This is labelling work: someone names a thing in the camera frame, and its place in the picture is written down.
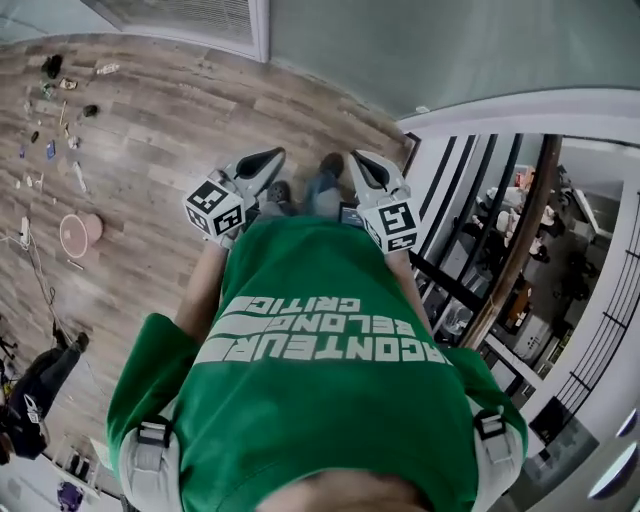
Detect thin black balcony railing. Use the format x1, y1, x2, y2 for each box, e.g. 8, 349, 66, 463
552, 192, 640, 419

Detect purple item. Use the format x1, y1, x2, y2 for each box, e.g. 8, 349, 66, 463
56, 480, 85, 510

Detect dark slip-on shoe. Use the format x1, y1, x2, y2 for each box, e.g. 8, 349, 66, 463
318, 151, 347, 180
259, 180, 295, 218

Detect person's left forearm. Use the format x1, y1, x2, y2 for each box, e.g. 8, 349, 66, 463
178, 238, 237, 346

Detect black tripod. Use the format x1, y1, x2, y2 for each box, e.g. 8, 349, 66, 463
0, 314, 24, 386

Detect small black screen device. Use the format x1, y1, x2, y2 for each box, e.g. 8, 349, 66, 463
338, 200, 367, 230

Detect wooden-topped black stair railing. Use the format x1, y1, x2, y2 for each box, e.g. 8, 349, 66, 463
407, 132, 566, 351

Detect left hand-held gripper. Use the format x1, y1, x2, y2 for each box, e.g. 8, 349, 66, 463
183, 147, 287, 249

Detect person's head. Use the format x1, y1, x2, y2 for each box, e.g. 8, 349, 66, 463
287, 469, 424, 512

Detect thin floor cable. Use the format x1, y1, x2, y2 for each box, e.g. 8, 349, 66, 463
0, 232, 69, 346

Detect person's right forearm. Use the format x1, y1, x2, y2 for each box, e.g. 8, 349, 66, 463
388, 249, 432, 331

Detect blue jeans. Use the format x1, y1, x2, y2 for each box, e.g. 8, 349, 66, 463
257, 167, 347, 221

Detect pink waste bin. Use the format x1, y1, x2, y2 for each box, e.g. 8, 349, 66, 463
58, 211, 105, 260

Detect grey dome pendant lamp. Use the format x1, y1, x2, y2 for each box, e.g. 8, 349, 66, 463
586, 438, 640, 502
614, 406, 640, 440

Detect grey shoulder strap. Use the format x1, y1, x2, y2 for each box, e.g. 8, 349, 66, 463
121, 413, 182, 512
471, 406, 527, 502

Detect person in green shirt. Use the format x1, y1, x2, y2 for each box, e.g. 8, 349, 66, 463
106, 217, 530, 512

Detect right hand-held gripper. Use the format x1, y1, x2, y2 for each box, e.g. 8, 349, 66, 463
349, 150, 422, 256

